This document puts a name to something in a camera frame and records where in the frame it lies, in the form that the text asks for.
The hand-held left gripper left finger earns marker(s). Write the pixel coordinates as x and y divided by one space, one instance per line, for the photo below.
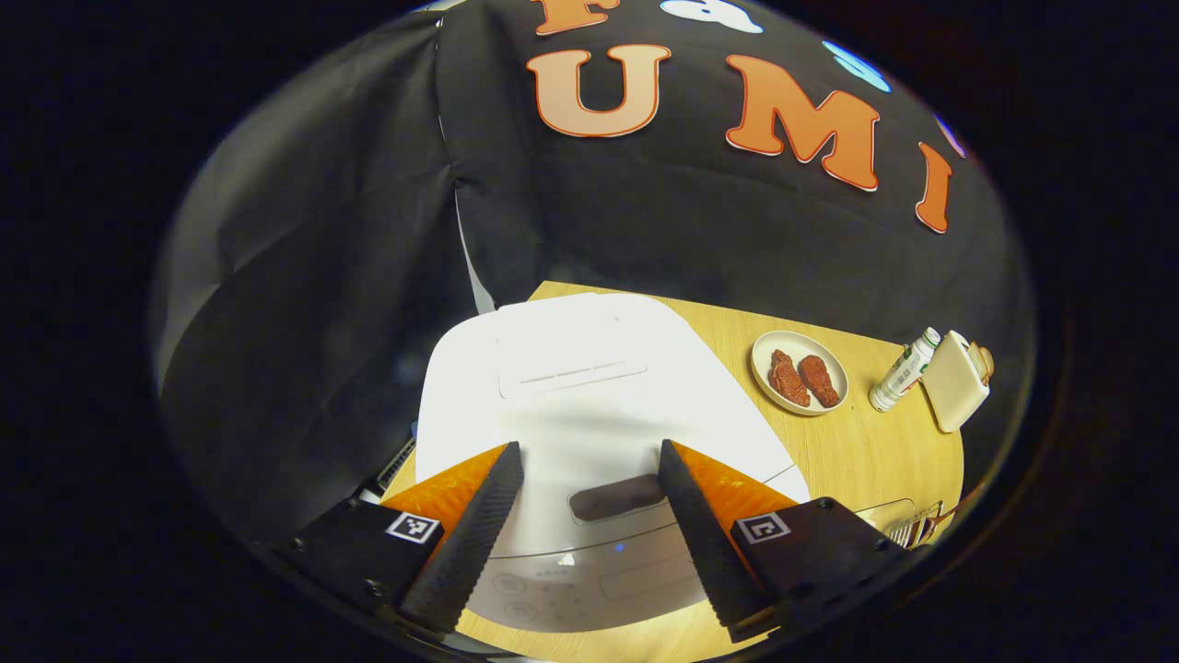
474 543

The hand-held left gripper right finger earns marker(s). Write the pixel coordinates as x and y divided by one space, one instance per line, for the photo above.
705 543

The white rice cooker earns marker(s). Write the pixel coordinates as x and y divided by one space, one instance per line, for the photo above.
589 414

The grey ribbed object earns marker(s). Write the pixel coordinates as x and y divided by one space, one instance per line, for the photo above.
398 465

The clear glass dish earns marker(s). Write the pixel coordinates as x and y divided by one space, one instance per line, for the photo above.
880 514

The red meat piece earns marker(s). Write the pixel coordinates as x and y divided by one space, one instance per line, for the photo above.
820 380
789 379

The beige round plate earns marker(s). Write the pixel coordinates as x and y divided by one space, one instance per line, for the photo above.
774 343

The white drink bottle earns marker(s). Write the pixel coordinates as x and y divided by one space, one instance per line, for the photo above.
904 370

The white toaster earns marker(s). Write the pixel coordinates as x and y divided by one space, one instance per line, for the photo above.
953 387

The toasted bread slice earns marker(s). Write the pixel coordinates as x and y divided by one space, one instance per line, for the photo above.
984 361

